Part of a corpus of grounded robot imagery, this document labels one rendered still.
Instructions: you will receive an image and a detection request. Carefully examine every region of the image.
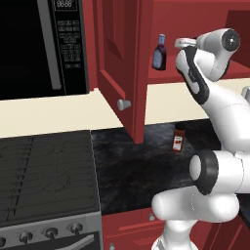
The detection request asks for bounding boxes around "red base cabinet door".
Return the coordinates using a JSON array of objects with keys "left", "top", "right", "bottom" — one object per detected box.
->
[{"left": 103, "top": 228, "right": 165, "bottom": 250}]

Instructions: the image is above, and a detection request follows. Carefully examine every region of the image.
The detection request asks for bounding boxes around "grey cabinet door knob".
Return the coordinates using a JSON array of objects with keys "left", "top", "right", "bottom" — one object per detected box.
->
[{"left": 116, "top": 99, "right": 133, "bottom": 112}]

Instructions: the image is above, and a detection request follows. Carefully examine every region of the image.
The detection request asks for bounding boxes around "grey microwave handle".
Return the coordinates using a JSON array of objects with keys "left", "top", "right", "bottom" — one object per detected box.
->
[{"left": 36, "top": 0, "right": 63, "bottom": 91}]

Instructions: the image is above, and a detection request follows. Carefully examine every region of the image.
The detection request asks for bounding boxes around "grey stove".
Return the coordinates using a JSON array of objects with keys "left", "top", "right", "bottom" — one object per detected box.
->
[{"left": 0, "top": 129, "right": 104, "bottom": 250}]

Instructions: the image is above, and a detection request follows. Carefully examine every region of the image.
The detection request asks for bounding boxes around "grey oven door handle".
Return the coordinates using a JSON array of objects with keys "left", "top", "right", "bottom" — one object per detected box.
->
[{"left": 58, "top": 233, "right": 96, "bottom": 250}]

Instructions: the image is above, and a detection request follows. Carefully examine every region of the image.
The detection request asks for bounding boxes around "dark purple sauce bottle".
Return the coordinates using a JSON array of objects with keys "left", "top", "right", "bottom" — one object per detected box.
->
[{"left": 151, "top": 33, "right": 168, "bottom": 71}]

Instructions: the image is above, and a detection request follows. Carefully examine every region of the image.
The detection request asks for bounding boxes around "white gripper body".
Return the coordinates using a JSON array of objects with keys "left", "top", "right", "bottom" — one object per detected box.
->
[{"left": 174, "top": 37, "right": 198, "bottom": 50}]

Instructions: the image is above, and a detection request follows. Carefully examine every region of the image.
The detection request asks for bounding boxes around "black microwave oven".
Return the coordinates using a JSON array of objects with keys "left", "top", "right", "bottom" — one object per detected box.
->
[{"left": 0, "top": 0, "right": 91, "bottom": 102}]

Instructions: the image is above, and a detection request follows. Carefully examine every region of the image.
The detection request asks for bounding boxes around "red spice shaker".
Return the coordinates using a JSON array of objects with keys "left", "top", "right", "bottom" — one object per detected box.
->
[{"left": 171, "top": 122, "right": 187, "bottom": 153}]

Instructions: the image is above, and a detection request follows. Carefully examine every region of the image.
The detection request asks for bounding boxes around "red wall cabinet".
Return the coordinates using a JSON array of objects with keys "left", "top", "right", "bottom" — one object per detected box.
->
[{"left": 146, "top": 0, "right": 250, "bottom": 86}]

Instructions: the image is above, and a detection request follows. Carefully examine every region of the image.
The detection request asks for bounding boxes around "red drawer front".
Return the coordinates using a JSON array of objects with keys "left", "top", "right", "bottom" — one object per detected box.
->
[{"left": 101, "top": 206, "right": 170, "bottom": 243}]

